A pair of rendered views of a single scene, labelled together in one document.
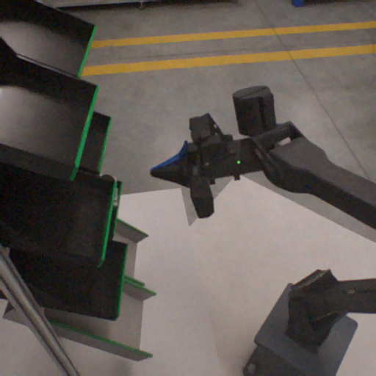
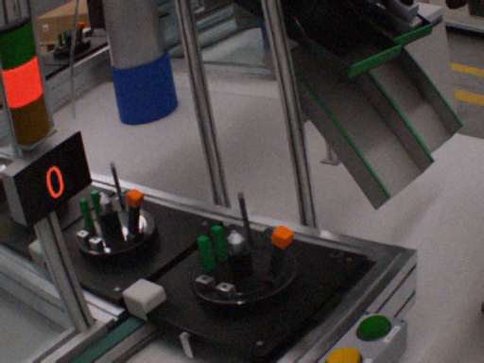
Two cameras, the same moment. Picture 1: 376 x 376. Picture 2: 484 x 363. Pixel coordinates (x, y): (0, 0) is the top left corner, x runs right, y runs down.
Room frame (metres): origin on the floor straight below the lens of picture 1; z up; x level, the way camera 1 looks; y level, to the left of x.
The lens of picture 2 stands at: (-0.47, -0.56, 1.56)
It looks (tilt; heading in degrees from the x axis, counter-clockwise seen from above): 27 degrees down; 52
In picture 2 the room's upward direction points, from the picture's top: 11 degrees counter-clockwise
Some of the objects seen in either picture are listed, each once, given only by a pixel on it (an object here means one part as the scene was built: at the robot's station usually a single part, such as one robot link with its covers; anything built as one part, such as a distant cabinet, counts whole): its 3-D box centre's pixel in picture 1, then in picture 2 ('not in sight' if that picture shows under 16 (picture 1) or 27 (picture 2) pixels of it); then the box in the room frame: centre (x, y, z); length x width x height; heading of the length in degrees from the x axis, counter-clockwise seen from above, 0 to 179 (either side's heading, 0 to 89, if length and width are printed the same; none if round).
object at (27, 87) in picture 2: not in sight; (22, 80); (-0.16, 0.22, 1.33); 0.05 x 0.05 x 0.05
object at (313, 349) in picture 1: (310, 323); not in sight; (0.29, -0.23, 1.09); 0.07 x 0.07 x 0.06; 53
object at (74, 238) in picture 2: not in sight; (109, 216); (0.00, 0.39, 1.01); 0.24 x 0.24 x 0.13; 9
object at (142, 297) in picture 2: not in sight; (145, 301); (-0.07, 0.22, 0.97); 0.05 x 0.05 x 0.04; 9
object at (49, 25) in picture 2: not in sight; (104, 18); (2.63, 4.95, 0.20); 1.20 x 0.80 x 0.41; 98
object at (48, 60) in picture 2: not in sight; (70, 39); (0.58, 1.58, 1.01); 0.24 x 0.24 x 0.13; 9
